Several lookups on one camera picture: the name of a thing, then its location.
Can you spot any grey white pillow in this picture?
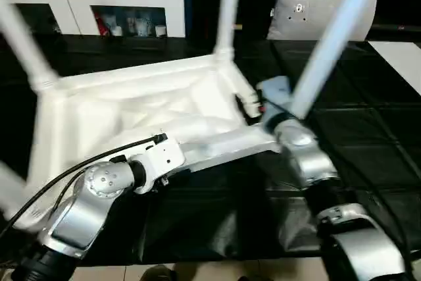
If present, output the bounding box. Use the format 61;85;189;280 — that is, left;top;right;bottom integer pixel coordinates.
266;0;380;42

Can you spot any white board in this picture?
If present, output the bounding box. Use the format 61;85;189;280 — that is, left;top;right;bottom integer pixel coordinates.
368;40;421;95

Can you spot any white plastic table top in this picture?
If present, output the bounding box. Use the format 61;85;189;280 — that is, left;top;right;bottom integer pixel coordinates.
10;54;281;232

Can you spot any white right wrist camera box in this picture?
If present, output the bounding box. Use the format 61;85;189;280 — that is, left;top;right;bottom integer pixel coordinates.
256;76;294;121

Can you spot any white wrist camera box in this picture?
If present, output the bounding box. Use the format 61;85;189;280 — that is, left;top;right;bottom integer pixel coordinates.
128;134;187;193
256;76;294;121

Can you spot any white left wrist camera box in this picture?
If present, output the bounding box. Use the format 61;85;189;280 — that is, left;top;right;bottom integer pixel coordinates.
128;134;187;193

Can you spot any black work mat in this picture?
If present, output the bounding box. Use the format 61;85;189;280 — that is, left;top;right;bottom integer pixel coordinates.
0;31;421;268

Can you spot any black cabinet with yellow label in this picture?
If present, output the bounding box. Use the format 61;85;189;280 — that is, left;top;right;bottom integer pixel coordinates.
184;0;281;41

